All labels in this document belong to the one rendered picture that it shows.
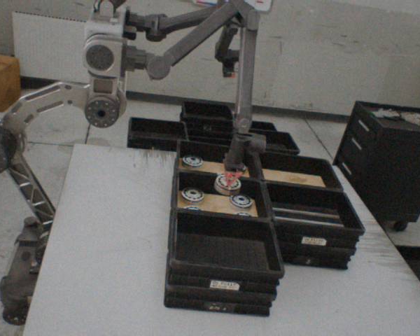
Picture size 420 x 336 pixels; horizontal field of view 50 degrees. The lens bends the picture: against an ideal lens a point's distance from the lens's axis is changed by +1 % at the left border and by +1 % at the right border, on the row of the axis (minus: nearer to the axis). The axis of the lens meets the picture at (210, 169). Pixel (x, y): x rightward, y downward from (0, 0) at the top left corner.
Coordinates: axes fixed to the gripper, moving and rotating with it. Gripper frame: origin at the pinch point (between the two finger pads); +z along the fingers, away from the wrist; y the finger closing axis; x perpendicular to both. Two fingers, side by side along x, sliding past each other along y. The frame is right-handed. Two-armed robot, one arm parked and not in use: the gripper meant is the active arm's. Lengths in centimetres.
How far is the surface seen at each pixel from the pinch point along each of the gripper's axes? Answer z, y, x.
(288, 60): 36, 326, -100
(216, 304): 29.6, -37.8, 0.0
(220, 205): 21.4, 12.1, -2.2
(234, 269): 11.3, -38.3, -2.2
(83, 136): 110, 211, 92
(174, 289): 24.0, -38.3, 16.2
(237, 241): 21.2, -11.1, -8.1
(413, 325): 31, -34, -79
